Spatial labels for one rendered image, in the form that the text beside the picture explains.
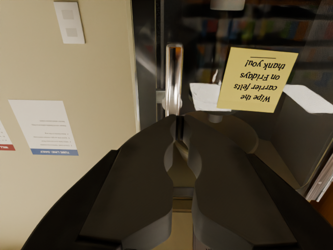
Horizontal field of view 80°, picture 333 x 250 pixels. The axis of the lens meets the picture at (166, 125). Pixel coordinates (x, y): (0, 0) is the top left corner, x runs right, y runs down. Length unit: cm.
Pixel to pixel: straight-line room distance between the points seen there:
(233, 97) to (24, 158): 102
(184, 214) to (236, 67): 27
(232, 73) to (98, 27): 53
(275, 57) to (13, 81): 84
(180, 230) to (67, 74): 63
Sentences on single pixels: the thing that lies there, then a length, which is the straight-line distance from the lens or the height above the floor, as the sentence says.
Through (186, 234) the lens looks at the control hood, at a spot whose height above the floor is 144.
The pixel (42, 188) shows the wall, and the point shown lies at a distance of 126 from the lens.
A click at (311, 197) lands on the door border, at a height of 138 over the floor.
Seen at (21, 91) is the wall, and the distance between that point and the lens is 92.
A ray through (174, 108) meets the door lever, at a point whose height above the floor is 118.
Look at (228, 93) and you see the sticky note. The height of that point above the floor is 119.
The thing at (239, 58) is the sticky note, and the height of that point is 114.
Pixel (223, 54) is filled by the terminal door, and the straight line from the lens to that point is 25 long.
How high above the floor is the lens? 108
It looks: 33 degrees up
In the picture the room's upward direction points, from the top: 179 degrees counter-clockwise
